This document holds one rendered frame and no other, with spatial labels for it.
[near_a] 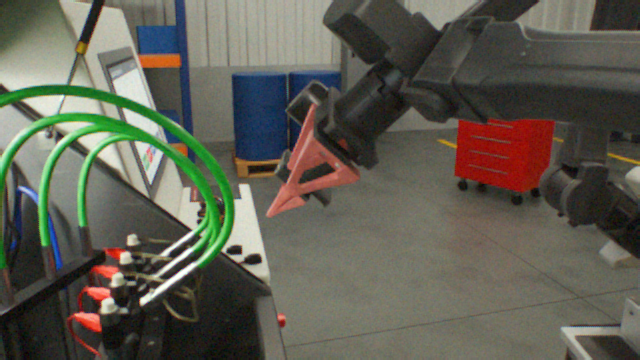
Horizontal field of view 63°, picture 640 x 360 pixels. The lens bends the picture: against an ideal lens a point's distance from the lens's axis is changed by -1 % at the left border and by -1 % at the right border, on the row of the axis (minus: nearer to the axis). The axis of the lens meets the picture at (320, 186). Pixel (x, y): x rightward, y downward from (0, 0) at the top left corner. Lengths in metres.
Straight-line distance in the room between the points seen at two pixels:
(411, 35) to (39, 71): 0.76
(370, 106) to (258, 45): 6.74
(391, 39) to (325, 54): 6.98
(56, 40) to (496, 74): 0.84
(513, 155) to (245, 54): 3.92
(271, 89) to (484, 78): 5.06
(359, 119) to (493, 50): 0.16
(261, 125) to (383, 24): 5.01
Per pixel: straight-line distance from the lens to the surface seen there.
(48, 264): 0.96
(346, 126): 0.52
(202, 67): 7.15
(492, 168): 4.89
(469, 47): 0.46
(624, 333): 0.96
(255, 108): 5.44
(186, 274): 0.76
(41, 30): 1.09
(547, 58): 0.38
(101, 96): 0.70
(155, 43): 5.96
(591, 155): 0.92
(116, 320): 0.80
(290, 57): 7.33
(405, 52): 0.49
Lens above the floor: 1.50
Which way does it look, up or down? 17 degrees down
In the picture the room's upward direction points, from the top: straight up
